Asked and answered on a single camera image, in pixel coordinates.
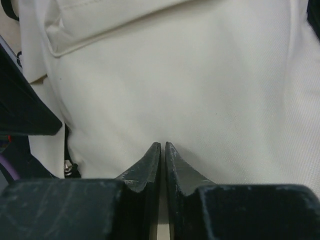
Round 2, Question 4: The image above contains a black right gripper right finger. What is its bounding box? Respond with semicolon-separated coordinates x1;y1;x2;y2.
165;142;320;240

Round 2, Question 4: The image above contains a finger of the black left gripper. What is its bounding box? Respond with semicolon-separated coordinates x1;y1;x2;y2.
0;38;62;136

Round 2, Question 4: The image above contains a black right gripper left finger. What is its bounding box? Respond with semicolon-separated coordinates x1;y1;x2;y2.
0;142;161;240

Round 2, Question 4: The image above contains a beige canvas backpack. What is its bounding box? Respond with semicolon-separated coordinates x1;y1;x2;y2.
18;0;320;192

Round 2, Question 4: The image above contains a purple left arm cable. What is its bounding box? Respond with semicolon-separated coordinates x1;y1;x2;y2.
0;154;21;181

